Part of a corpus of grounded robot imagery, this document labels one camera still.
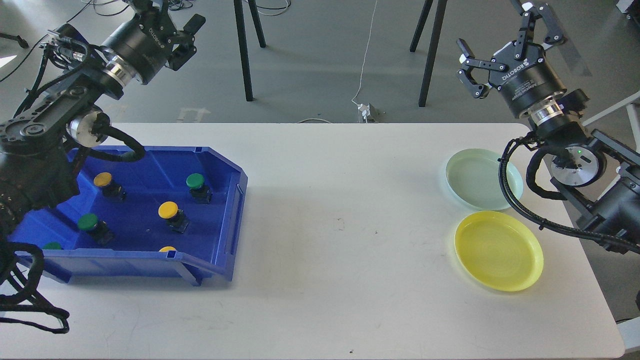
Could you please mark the light green plate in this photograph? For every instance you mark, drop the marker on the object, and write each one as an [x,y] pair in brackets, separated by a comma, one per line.
[472,176]

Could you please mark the yellow button front edge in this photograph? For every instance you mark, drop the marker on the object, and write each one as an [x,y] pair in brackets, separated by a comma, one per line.
[166,249]

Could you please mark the green push button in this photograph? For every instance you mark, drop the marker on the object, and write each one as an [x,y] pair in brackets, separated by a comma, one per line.
[96,228]
[198,189]

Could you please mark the white power adapter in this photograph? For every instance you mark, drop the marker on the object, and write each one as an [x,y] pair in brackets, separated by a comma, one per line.
[368,114]

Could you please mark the blue plastic bin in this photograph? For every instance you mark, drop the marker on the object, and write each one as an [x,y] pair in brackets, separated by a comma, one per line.
[207,248]

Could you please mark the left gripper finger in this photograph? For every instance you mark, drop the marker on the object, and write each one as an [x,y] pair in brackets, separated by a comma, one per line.
[151,12]
[182,43]

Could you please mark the yellow push button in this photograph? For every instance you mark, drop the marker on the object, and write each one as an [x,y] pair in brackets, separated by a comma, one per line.
[110,188]
[174,217]

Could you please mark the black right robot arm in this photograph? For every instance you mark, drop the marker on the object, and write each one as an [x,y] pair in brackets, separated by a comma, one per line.
[596,173]

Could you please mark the green button front edge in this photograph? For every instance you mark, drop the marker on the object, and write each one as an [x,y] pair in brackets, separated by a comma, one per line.
[52,246]

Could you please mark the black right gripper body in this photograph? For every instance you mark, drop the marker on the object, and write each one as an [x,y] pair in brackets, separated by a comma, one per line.
[527,80]

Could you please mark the yellow plate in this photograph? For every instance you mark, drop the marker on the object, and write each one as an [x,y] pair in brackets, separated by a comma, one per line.
[498,251]

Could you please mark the black stand leg right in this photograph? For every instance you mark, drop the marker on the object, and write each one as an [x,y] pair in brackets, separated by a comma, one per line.
[435,37]

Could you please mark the white chair base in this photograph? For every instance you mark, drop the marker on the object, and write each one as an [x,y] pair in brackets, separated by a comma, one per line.
[631,106]

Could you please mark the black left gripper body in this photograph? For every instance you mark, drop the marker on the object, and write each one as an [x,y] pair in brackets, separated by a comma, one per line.
[145,48]

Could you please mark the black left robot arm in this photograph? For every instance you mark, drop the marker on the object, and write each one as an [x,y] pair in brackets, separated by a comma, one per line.
[57,126]

